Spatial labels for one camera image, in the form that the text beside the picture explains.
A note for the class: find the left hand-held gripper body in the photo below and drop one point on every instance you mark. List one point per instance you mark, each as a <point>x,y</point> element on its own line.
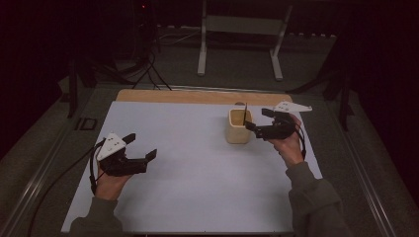
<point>113,154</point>

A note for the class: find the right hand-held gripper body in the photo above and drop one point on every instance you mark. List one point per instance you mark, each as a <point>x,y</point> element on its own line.
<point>280,126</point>

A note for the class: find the thin black pen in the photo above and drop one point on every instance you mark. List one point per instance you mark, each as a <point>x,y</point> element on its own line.
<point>245,113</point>

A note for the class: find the beige square cup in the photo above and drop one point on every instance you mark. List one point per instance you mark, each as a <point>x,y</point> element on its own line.
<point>235,131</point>

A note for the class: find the person's right hand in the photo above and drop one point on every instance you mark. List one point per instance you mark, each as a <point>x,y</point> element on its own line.
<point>290,148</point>

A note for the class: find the person's left hand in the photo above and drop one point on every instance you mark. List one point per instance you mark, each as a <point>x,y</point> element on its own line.
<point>110,186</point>

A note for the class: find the white table mat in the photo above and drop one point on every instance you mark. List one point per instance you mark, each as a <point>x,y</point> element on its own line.
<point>197,177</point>

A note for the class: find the black stand leg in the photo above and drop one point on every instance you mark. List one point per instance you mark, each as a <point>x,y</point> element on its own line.
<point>72,89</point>
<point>344,105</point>

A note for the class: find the white metal stand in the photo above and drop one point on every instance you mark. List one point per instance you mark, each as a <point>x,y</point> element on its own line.
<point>242,24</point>

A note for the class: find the black rectangular floor frame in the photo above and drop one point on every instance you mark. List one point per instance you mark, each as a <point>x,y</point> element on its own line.
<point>86,124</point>

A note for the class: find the metal floor rail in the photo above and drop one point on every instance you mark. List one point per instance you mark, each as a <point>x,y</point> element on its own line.
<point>362,177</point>
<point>39,168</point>

